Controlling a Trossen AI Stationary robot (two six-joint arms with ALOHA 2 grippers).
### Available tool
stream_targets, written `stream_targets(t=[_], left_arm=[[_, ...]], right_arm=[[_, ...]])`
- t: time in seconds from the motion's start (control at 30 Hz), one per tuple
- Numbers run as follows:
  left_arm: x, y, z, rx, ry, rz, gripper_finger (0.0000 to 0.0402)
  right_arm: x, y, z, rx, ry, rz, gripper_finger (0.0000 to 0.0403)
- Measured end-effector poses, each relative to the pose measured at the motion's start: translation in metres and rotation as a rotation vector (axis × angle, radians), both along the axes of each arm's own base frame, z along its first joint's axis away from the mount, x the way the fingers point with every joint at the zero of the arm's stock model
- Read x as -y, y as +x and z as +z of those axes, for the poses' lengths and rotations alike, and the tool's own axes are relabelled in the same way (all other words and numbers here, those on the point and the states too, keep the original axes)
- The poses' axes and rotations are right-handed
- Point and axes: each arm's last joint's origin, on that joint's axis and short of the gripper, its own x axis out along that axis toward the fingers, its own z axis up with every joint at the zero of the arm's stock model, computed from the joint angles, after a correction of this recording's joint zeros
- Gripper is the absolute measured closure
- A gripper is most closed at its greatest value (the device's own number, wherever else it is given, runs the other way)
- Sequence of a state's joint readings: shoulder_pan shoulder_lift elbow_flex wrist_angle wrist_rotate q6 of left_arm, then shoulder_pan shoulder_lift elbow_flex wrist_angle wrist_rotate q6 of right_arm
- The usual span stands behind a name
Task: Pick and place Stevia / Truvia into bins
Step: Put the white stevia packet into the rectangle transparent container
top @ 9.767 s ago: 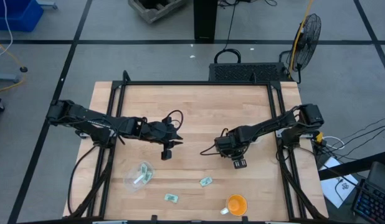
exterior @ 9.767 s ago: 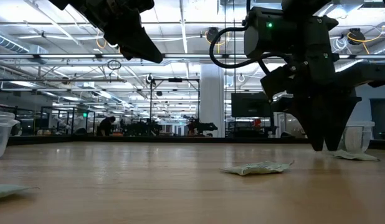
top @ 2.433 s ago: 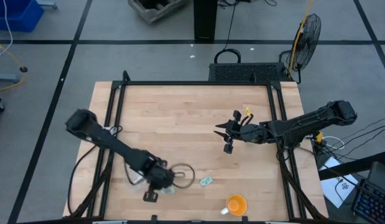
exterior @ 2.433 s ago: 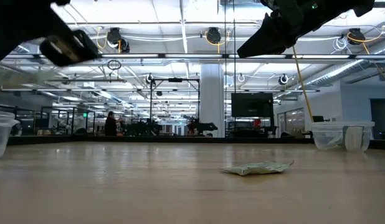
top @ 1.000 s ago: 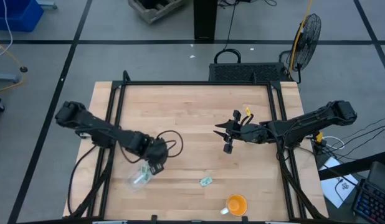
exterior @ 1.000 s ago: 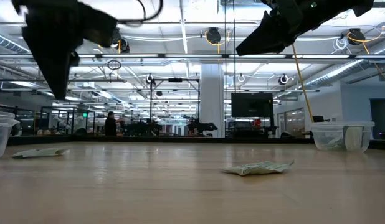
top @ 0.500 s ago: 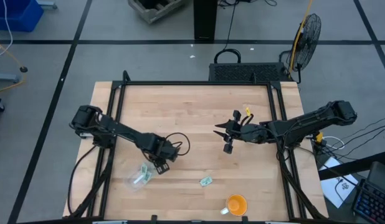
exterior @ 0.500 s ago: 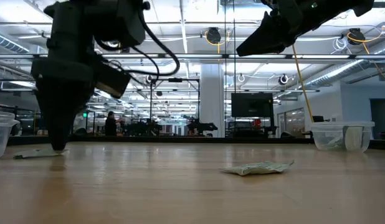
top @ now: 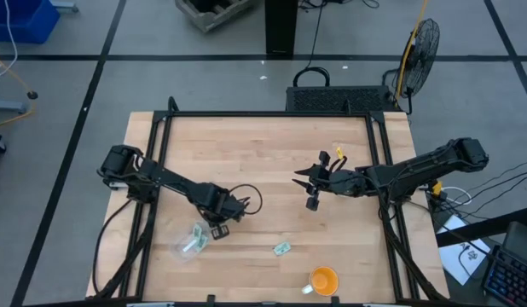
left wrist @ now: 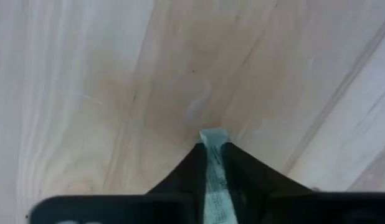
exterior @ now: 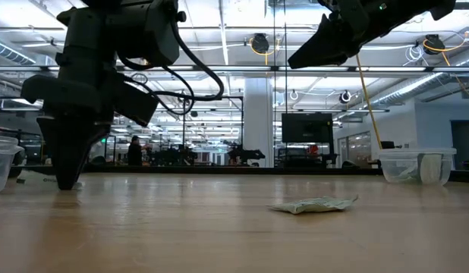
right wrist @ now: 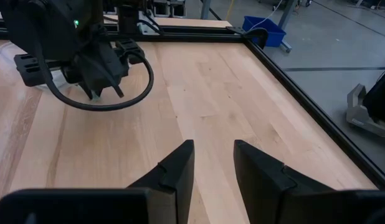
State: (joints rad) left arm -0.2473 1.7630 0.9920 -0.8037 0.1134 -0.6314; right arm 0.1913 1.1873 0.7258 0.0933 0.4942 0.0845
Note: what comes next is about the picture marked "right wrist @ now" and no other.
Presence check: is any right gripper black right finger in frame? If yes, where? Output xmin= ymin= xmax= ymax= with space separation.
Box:
xmin=232 ymin=139 xmax=385 ymax=224

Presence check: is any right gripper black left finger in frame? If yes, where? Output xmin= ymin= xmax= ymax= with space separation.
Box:
xmin=0 ymin=139 xmax=196 ymax=224

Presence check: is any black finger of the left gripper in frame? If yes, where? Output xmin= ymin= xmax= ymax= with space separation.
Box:
xmin=92 ymin=66 xmax=125 ymax=99
xmin=74 ymin=73 xmax=99 ymax=101

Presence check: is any grey bin rack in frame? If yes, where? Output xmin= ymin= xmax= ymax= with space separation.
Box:
xmin=151 ymin=0 xmax=188 ymax=19

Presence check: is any grey metal base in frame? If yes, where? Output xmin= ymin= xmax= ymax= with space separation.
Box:
xmin=345 ymin=83 xmax=385 ymax=140

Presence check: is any black machine housing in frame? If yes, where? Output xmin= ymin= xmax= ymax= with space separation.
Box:
xmin=362 ymin=64 xmax=385 ymax=130

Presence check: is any blue plastic tub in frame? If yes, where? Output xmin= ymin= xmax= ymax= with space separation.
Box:
xmin=242 ymin=15 xmax=287 ymax=49

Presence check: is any black aluminium frame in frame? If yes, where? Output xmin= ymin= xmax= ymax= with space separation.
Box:
xmin=0 ymin=18 xmax=385 ymax=191

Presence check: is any white cable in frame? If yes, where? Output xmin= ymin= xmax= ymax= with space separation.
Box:
xmin=247 ymin=0 xmax=284 ymax=32

